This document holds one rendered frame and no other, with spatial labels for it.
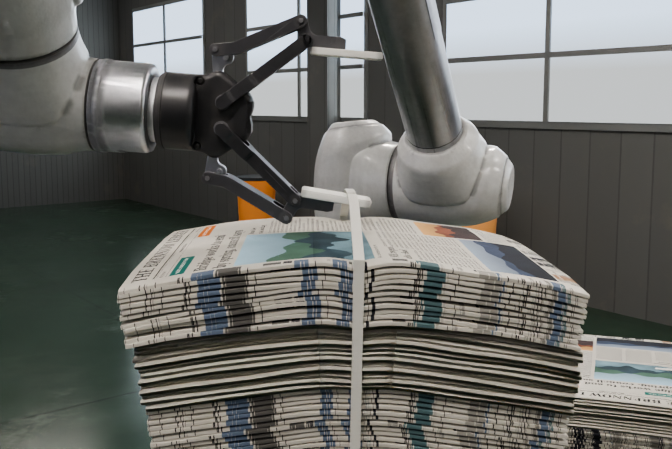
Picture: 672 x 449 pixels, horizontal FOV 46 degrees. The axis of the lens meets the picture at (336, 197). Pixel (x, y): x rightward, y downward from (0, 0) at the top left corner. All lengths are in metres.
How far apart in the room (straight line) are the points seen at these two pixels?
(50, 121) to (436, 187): 0.82
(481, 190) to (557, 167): 4.01
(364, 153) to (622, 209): 3.78
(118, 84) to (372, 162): 0.81
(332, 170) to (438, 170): 0.23
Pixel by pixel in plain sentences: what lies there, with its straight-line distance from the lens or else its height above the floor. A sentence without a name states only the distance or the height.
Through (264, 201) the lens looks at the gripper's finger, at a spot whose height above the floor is 1.21.
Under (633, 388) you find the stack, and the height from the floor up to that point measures 0.83.
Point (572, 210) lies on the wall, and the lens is 5.38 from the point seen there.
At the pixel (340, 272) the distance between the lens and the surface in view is 0.66.
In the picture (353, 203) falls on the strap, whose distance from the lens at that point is 0.74.
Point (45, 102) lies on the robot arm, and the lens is 0.76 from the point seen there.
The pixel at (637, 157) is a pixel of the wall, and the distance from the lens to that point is 5.10.
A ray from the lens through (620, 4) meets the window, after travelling 5.19.
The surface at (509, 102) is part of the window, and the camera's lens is 5.65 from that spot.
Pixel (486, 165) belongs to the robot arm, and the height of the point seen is 1.20.
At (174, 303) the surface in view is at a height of 1.14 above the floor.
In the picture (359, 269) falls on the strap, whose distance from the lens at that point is 0.66.
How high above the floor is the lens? 1.31
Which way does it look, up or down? 7 degrees down
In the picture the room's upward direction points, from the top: straight up
